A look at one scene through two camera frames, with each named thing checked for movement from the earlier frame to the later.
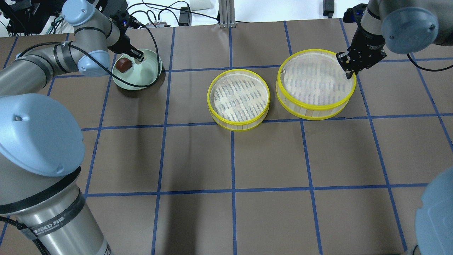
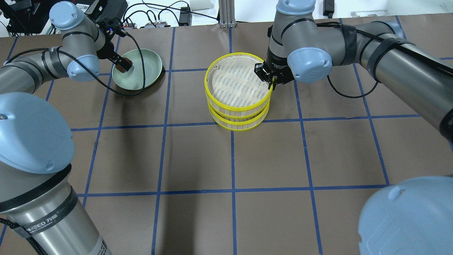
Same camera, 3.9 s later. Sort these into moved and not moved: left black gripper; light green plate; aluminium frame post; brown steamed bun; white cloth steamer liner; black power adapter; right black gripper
Moved: right black gripper; left black gripper; white cloth steamer liner
Not moved: brown steamed bun; black power adapter; aluminium frame post; light green plate
